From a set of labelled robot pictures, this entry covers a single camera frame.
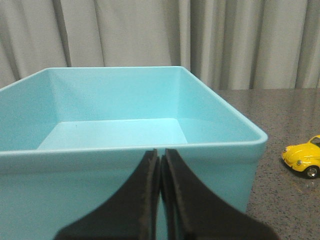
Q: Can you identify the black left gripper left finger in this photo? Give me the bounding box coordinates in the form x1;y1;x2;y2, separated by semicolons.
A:
55;149;160;240

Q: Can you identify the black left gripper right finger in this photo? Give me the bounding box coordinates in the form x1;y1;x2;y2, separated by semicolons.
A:
160;149;279;240

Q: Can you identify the yellow toy beetle car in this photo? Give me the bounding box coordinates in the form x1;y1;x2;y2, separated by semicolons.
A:
281;135;320;179

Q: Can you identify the light blue plastic box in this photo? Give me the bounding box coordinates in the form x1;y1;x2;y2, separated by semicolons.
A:
0;66;268;240

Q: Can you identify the grey pleated curtain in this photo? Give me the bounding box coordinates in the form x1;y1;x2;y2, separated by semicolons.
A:
0;0;320;90

